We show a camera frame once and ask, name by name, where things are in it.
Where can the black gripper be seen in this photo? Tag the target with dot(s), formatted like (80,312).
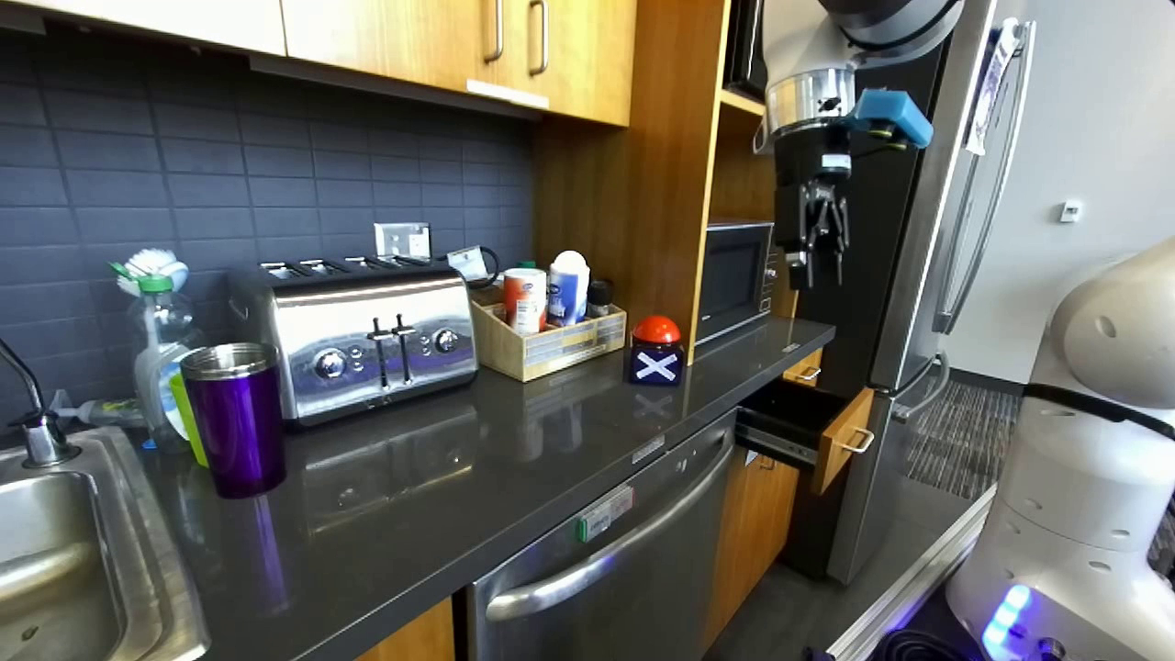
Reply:
(814,159)

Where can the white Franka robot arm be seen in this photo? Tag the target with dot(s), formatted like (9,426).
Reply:
(1103,516)

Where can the closed wooden neighbour drawer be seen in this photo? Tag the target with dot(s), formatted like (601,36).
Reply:
(803,369)

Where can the small silver countertop microwave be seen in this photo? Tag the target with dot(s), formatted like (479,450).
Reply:
(737,281)

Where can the stainless steel refrigerator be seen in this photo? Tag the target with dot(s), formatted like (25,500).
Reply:
(911,319)

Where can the wooden microwave shelf unit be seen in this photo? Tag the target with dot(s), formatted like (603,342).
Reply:
(636,186)

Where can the red button on blue box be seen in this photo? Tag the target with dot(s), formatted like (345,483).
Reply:
(656,354)

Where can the large silver built-in microwave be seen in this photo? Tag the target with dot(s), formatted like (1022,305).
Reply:
(743,43)

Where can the white fridge flyer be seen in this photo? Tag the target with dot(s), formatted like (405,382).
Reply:
(993,87)

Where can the white bottle with blue label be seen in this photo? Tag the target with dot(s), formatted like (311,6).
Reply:
(572,287)

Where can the wooden condiment box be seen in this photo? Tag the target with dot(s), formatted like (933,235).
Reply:
(552,350)

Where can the wooden lower cabinet door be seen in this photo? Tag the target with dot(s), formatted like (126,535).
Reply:
(752,536)

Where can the white bottle with red label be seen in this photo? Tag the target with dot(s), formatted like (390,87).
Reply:
(522,299)

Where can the dishwasher label sticker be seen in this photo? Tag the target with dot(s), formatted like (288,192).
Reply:
(606,513)

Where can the small white blue packet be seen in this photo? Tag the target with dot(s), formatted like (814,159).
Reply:
(470,261)

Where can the stainless steel dishwasher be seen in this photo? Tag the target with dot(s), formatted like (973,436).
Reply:
(610,590)

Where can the stainless steel toaster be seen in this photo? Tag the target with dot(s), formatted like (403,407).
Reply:
(370,350)

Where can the wooden upper cabinets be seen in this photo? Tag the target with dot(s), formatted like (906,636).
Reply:
(370,32)

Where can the wooden lower cabinets by sink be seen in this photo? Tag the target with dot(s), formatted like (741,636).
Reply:
(416,636)

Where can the purple metal tumbler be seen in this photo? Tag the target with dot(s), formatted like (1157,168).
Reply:
(240,426)

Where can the green dish soap bottle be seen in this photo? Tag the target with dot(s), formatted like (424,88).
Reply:
(152,369)

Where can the metal sink faucet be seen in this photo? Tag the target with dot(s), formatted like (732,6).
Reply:
(40,436)

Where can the stainless steel sink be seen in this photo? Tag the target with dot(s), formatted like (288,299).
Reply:
(74,563)

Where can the small white wall device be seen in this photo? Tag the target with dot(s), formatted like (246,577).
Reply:
(1069,210)

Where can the white wall outlet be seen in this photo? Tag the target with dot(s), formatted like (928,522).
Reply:
(403,240)

